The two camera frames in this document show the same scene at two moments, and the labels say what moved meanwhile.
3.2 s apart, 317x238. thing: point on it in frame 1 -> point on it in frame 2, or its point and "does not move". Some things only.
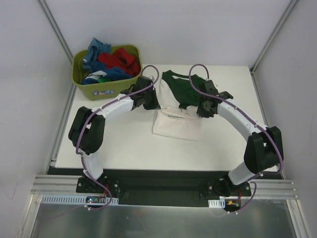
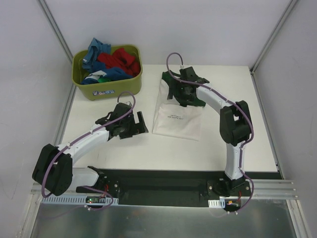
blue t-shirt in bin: [91, 63] does not move
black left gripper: [152, 99] -> [135, 125]
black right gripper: [201, 107] -> [175, 87]
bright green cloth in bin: [101, 80] does not move
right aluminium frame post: [272, 36] does not move
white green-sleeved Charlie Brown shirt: [177, 115] does not move
